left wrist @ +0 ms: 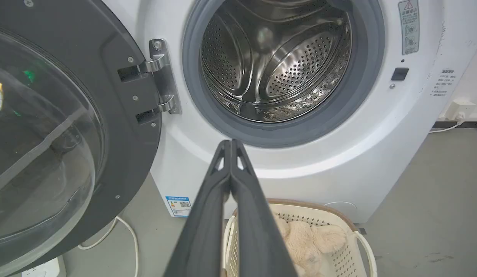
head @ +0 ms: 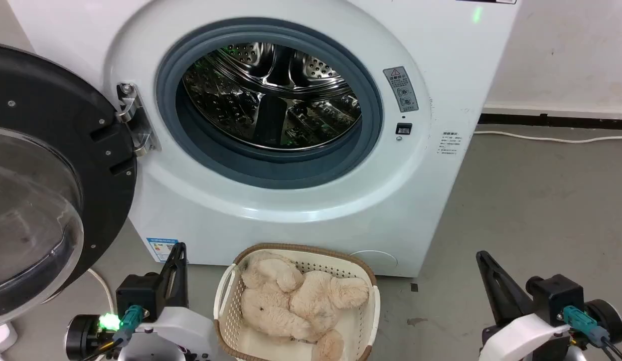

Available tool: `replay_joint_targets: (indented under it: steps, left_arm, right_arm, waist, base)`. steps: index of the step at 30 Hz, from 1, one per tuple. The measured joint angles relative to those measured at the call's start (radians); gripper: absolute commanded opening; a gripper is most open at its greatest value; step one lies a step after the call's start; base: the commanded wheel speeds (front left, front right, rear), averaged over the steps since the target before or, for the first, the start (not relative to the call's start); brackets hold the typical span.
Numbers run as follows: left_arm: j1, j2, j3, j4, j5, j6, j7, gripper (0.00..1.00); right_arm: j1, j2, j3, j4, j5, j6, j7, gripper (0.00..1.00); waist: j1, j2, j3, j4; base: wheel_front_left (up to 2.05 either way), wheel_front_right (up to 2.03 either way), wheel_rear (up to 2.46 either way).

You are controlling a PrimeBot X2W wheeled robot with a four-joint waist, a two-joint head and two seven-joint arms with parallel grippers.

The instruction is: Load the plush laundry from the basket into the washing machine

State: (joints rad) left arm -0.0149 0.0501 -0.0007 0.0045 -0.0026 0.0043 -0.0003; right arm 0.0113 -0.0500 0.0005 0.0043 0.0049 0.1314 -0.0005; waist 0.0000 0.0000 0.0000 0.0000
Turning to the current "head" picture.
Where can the white power strip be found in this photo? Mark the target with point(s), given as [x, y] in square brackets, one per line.
[1, 339]

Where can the metal door hinge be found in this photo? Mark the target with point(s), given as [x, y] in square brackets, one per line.
[133, 120]

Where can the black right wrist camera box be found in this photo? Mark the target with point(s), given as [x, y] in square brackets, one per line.
[554, 296]

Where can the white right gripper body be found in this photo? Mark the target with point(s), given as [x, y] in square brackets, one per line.
[524, 336]

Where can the blue energy label sticker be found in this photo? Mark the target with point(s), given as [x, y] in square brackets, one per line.
[161, 248]

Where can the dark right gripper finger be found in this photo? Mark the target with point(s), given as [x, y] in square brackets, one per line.
[501, 291]

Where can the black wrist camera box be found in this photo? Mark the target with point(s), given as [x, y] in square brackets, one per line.
[554, 296]
[139, 293]

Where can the grey rubber door gasket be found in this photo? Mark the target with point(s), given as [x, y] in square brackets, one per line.
[271, 168]

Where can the black round washer door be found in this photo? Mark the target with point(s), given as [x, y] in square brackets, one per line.
[45, 165]

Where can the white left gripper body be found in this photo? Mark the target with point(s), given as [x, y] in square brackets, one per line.
[175, 333]

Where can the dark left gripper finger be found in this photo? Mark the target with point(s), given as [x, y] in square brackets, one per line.
[165, 281]
[181, 281]

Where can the white plastic laundry basket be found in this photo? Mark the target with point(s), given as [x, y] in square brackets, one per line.
[363, 321]

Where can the stainless steel washer drum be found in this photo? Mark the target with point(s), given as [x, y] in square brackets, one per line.
[271, 95]

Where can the white front-load washing machine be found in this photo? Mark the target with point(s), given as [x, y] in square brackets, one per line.
[301, 220]

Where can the black door latch socket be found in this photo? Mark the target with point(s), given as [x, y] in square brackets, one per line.
[403, 129]

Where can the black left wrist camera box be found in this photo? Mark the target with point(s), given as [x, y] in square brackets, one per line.
[139, 293]

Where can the grey warning sticker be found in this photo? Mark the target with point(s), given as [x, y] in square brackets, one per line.
[401, 89]

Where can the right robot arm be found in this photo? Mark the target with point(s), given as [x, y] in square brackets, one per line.
[606, 321]

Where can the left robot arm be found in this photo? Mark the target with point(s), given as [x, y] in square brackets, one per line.
[82, 337]

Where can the beige plush toy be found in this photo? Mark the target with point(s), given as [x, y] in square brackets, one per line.
[296, 303]

